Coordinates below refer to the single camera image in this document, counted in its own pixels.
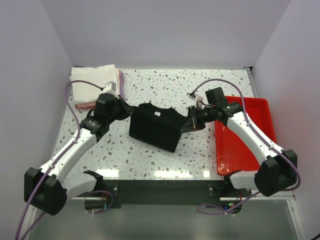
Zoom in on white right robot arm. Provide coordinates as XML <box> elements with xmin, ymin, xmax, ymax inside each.
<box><xmin>180</xmin><ymin>87</ymin><xmax>299</xmax><ymax>197</ymax></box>

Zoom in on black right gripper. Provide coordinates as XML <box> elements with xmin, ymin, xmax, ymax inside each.
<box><xmin>180</xmin><ymin>104</ymin><xmax>216</xmax><ymax>134</ymax></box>

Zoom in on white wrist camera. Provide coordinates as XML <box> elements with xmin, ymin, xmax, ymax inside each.
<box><xmin>189</xmin><ymin>93</ymin><xmax>205</xmax><ymax>109</ymax></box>
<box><xmin>102</xmin><ymin>81</ymin><xmax>119</xmax><ymax>96</ymax></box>

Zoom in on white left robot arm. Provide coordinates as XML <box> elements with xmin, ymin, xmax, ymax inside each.
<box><xmin>24</xmin><ymin>93</ymin><xmax>134</xmax><ymax>216</ymax></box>

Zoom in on white folded t shirt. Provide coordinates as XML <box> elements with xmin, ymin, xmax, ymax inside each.
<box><xmin>69</xmin><ymin>64</ymin><xmax>120</xmax><ymax>105</ymax></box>

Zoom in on red plastic bin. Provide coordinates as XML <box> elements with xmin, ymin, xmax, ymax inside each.
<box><xmin>214</xmin><ymin>97</ymin><xmax>277</xmax><ymax>176</ymax></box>

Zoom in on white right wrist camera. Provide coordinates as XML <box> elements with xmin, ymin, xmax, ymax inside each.
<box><xmin>189</xmin><ymin>93</ymin><xmax>205</xmax><ymax>109</ymax></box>

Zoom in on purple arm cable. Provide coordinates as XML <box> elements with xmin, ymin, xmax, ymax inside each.
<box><xmin>14</xmin><ymin>79</ymin><xmax>116</xmax><ymax>240</ymax></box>
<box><xmin>188</xmin><ymin>78</ymin><xmax>302</xmax><ymax>216</ymax></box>

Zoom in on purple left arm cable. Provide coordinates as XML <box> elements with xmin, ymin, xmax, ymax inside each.
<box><xmin>14</xmin><ymin>79</ymin><xmax>116</xmax><ymax>240</ymax></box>

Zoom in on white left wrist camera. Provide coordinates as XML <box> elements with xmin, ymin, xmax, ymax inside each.
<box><xmin>102</xmin><ymin>81</ymin><xmax>119</xmax><ymax>96</ymax></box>

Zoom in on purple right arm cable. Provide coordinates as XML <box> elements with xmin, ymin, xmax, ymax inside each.
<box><xmin>188</xmin><ymin>78</ymin><xmax>302</xmax><ymax>216</ymax></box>

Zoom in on purple folded t shirt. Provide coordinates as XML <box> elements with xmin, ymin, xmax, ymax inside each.
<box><xmin>119</xmin><ymin>72</ymin><xmax>125</xmax><ymax>98</ymax></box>

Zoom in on black t shirt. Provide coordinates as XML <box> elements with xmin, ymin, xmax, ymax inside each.
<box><xmin>129</xmin><ymin>103</ymin><xmax>186</xmax><ymax>153</ymax></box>

